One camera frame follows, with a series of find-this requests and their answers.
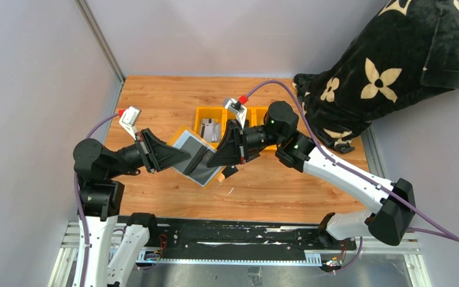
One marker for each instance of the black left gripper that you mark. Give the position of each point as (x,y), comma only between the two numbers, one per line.
(156,153)

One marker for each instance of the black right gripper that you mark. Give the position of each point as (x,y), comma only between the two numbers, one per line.
(233,148)

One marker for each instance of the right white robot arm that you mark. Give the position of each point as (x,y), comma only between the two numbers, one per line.
(388,205)

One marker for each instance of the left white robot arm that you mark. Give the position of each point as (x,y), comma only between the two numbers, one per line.
(99,199)

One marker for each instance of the white cards in left bin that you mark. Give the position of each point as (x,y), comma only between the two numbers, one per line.
(210,130)

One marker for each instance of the left yellow plastic bin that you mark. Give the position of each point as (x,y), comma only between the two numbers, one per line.
(218,113)

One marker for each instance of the yellow plastic bin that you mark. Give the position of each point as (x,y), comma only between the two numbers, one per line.
(218,113)
(249,115)
(258,120)

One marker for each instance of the right yellow plastic bin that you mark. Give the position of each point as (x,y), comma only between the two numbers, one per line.
(258,120)

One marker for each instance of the middle yellow plastic bin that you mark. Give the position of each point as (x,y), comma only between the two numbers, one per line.
(249,115)

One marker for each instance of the black floral plush blanket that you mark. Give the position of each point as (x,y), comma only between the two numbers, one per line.
(407,53)

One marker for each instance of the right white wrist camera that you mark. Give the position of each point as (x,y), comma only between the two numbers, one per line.
(237,108)

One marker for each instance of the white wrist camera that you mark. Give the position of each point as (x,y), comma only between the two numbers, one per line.
(237,108)
(127,120)

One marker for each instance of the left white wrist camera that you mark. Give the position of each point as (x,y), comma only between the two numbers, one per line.
(127,120)

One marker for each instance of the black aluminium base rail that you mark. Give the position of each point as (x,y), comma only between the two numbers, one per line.
(196,241)

